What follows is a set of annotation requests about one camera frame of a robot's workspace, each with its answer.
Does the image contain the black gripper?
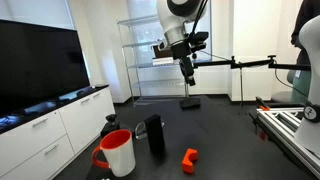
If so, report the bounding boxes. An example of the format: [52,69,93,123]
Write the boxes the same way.
[170,40,197,87]

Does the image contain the orange notched block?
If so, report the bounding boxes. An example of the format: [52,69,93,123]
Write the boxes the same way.
[181,147,199,175]

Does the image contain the white mug orange inside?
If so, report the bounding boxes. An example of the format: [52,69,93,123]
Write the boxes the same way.
[91,129,137,178]

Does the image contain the brown and white shelf boxes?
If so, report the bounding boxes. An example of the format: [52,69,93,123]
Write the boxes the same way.
[152,44,181,66]

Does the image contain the black upright box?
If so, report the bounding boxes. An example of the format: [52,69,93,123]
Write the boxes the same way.
[143,113,166,155]

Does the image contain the clear safety glasses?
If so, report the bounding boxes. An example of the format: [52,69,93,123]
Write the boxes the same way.
[134,120,165,140]

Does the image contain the grey office chair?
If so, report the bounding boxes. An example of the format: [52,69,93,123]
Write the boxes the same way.
[270,69,303,104]

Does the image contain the white drawer cabinet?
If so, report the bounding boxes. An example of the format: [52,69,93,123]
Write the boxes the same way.
[0,84,116,180]

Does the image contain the person in dark top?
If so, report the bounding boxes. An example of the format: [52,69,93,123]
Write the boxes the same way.
[290,0,320,105]

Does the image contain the large black television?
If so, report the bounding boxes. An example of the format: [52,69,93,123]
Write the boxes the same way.
[0,18,91,117]

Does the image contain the black stand base plate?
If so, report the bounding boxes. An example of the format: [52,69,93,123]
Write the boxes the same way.
[178,96,202,111]

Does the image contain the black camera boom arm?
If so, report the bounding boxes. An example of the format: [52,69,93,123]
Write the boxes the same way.
[192,54,312,108]

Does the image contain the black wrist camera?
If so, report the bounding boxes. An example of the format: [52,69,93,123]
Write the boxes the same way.
[189,31,210,54]

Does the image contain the chrome wire shelf rack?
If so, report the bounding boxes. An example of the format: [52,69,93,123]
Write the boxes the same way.
[116,13,214,107]

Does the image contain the black clamp mount with knob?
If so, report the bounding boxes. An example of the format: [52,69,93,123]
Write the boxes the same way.
[99,113,122,139]

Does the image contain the black boom cable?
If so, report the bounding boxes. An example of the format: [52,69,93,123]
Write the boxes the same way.
[273,65,310,99]

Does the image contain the aluminium extrusion frame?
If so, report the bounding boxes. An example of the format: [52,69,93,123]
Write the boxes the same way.
[254,105,320,180]

